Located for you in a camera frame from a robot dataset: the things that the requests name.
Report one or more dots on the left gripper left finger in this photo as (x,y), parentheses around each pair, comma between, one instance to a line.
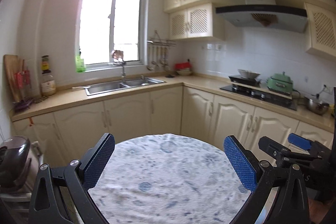
(47,204)

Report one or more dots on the black gas stove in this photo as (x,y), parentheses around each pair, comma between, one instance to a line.
(260,95)

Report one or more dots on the dark knife holder rack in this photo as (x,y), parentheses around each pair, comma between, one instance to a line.
(23,84)

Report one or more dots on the hanging utensil rack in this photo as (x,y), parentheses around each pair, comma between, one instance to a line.
(158,53)

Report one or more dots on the green dish soap bag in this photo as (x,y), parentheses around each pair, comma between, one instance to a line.
(79,62)

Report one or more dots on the stainless steel sink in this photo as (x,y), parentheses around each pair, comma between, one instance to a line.
(111,86)

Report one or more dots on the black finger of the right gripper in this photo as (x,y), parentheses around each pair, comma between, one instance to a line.
(284,156)
(305,144)

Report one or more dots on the large jar with label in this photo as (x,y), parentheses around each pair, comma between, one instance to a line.
(48,85)

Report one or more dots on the green electric cooker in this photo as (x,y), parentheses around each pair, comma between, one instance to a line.
(280,83)

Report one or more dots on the wooden cutting board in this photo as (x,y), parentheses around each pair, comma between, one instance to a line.
(14,73)

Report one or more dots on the chrome faucet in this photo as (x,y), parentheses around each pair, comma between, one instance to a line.
(119,63)

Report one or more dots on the black rice cooker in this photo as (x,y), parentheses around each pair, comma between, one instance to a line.
(14,163)

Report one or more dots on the grey bowl on stove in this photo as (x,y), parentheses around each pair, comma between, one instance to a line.
(248,74)

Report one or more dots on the steel mixing bowl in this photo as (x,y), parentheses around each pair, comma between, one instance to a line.
(316,105)

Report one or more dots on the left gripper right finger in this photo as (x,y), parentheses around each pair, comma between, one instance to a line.
(260,177)

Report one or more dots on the kitchen window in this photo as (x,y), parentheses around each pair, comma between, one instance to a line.
(109,32)

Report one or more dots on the red lidded bowl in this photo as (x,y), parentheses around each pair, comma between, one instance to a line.
(183,69)

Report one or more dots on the range hood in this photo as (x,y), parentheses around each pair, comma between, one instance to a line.
(265,14)

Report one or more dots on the cream lower cabinets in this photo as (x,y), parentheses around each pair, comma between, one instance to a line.
(67,134)

